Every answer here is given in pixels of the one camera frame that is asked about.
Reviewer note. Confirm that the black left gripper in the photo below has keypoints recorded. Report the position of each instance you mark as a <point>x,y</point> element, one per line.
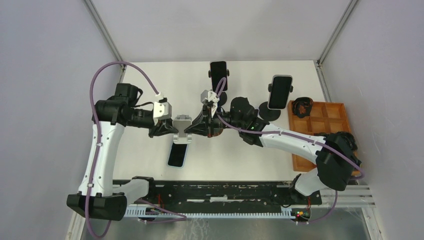
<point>163,127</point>

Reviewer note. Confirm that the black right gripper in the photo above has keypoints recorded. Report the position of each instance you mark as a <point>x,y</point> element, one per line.
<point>204,123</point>

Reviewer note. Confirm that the white folding phone stand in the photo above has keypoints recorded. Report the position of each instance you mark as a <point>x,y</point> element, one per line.
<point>181,122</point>

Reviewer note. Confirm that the light blue cased phone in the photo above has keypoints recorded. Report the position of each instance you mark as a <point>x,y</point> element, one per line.
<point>177,155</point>

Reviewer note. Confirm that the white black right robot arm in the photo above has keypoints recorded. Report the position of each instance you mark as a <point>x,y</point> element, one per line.
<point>332,156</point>

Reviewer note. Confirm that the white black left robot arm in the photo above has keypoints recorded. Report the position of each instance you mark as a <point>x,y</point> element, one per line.
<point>96,198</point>

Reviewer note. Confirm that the black phone on rear stand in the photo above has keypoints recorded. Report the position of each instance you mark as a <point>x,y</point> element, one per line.
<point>217,71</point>

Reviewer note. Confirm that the black round right stand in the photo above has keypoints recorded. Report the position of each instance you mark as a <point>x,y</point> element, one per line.
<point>267,114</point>

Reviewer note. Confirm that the white cased phone on stand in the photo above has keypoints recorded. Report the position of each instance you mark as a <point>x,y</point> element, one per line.
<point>279,90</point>

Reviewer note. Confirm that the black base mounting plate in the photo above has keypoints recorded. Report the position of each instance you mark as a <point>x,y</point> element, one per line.
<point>225,197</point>

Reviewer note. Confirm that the orange compartment tray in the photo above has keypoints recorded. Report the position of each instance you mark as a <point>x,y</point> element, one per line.
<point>323,119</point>

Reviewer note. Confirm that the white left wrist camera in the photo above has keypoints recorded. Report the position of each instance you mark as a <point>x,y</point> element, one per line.
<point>162,109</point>

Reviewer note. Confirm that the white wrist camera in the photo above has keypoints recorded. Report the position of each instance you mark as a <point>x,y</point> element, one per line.
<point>209,98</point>
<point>162,109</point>

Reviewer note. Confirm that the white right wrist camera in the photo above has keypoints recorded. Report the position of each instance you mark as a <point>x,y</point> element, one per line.
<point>209,98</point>

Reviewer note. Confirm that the white slotted cable duct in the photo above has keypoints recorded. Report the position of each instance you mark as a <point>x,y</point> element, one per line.
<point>139,211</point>

